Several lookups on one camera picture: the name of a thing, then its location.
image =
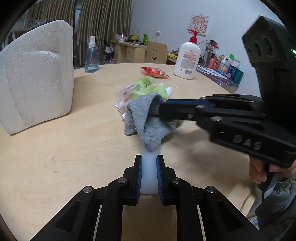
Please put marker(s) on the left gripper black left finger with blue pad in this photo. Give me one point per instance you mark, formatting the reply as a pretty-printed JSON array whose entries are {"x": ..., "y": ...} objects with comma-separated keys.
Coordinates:
[{"x": 120, "y": 192}]

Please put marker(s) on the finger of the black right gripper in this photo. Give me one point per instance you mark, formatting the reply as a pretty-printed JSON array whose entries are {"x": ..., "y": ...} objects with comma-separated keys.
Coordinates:
[
  {"x": 186, "y": 102},
  {"x": 186, "y": 114}
]

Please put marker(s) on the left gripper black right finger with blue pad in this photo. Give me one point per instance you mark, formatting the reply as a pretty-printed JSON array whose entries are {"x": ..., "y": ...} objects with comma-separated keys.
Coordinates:
[{"x": 174, "y": 191}]

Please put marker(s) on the white foam strip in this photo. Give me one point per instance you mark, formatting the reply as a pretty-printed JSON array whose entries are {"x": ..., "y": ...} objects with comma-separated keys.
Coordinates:
[{"x": 149, "y": 183}]

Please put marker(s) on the grey sock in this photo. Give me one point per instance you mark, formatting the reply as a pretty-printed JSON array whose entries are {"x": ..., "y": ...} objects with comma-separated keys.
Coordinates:
[{"x": 142, "y": 117}]

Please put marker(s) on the green pink plastic bag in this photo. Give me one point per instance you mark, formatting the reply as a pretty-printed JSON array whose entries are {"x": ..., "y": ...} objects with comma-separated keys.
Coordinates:
[{"x": 143, "y": 86}]

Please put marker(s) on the white cloth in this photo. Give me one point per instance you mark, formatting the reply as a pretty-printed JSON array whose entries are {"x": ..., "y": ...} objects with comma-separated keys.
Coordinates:
[{"x": 121, "y": 104}]

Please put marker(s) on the person's right hand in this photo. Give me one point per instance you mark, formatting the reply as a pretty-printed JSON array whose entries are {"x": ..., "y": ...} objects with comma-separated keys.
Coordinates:
[{"x": 258, "y": 175}]

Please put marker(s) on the toiletry bottles cluster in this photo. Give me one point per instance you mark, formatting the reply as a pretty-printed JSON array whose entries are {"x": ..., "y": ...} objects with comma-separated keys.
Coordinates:
[{"x": 223, "y": 65}]

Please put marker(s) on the red snack packet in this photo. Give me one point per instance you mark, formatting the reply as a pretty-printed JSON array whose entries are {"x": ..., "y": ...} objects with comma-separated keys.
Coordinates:
[{"x": 154, "y": 72}]

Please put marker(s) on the white lotion pump bottle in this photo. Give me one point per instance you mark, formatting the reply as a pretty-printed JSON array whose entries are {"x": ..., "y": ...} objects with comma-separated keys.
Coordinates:
[{"x": 188, "y": 57}]

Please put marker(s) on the wooden smiley face chair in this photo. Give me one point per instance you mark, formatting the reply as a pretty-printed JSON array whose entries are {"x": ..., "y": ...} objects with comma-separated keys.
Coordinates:
[{"x": 156, "y": 53}]

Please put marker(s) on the wooden desk with drawers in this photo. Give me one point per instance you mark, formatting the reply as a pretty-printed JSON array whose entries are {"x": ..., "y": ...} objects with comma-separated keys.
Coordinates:
[{"x": 128, "y": 53}]

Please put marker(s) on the green bottle on desk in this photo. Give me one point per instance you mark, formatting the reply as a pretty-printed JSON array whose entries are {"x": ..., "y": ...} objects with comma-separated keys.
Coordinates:
[{"x": 145, "y": 39}]

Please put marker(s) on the grey jacket sleeve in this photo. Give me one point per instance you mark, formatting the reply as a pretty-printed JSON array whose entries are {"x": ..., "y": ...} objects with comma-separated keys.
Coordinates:
[{"x": 276, "y": 217}]

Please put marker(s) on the blue spray bottle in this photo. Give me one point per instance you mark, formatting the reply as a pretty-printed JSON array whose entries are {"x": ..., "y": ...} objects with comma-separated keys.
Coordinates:
[{"x": 91, "y": 56}]

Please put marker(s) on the brown striped curtains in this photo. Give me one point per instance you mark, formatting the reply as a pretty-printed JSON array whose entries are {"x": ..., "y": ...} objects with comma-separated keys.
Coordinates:
[{"x": 102, "y": 19}]

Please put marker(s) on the white styrofoam box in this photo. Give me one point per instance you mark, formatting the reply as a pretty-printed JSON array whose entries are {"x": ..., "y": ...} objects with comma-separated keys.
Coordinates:
[{"x": 37, "y": 77}]

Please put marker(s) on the anime girl wall picture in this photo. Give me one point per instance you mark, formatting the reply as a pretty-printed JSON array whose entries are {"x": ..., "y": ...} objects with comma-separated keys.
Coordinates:
[{"x": 200, "y": 24}]

